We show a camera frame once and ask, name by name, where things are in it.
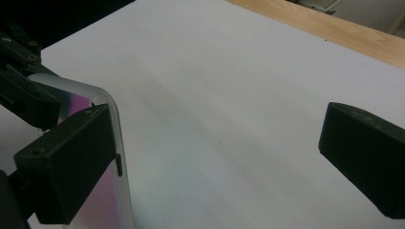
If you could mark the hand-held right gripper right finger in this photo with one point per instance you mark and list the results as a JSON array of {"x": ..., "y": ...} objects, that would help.
[{"x": 366, "y": 152}]

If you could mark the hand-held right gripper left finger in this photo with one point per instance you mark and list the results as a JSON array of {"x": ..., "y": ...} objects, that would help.
[{"x": 70, "y": 165}]

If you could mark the iridescent smartphone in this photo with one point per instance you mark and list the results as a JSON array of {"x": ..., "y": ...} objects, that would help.
[{"x": 105, "y": 203}]

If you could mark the white table sheet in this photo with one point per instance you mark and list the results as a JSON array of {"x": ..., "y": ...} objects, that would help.
[{"x": 223, "y": 111}]

